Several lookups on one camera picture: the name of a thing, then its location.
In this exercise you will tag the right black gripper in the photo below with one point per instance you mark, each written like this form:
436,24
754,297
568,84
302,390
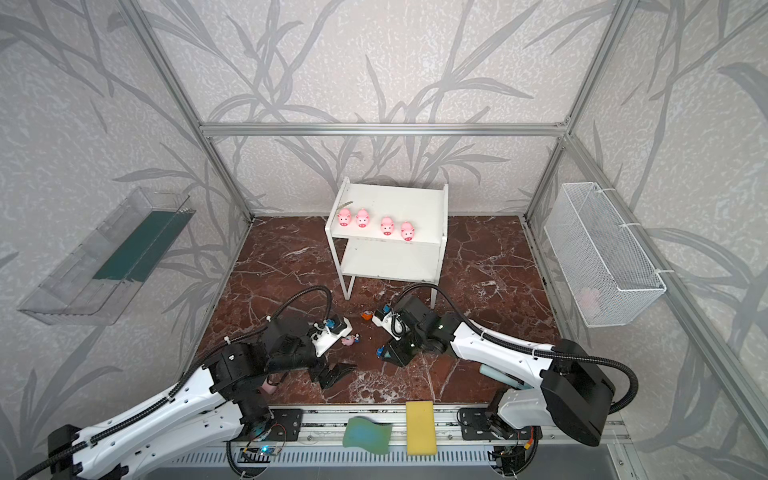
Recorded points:
397,346

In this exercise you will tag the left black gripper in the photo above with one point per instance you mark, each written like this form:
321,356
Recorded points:
324,369

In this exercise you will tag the pink pig toy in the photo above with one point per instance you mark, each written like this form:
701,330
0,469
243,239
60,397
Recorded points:
362,218
387,226
344,217
407,231

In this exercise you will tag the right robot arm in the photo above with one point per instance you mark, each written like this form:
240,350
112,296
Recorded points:
548,385

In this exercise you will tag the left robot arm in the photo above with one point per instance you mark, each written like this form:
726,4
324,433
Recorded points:
219,398

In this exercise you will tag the white two-tier shelf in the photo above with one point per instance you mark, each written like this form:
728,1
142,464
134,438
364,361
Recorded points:
368,253

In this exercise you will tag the pink Doraemon figure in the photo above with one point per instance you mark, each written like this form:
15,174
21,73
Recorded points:
350,340

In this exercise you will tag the green blue sponge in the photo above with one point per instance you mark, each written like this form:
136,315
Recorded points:
361,432

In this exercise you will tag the teal toy utensil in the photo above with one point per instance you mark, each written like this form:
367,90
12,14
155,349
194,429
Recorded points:
503,378

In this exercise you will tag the yellow sponge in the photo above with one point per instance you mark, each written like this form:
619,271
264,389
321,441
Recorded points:
421,435

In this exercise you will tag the green circuit board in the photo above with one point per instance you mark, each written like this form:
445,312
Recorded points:
262,454

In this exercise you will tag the pink object in basket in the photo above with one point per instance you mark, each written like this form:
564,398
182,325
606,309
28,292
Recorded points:
589,302

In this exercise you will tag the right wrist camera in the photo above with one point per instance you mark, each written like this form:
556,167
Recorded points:
383,318

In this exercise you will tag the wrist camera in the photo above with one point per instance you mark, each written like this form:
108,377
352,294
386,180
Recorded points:
323,337
383,318

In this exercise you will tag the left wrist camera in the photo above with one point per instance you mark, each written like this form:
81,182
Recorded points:
323,337

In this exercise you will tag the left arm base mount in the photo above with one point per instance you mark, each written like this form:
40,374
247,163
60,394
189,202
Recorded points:
284,425

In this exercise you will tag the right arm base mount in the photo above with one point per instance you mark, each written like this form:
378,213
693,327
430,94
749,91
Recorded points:
481,424

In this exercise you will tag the white wire mesh basket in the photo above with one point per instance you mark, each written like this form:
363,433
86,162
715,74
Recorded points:
595,247

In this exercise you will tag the clear plastic wall bin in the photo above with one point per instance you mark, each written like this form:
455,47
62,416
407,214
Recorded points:
97,281

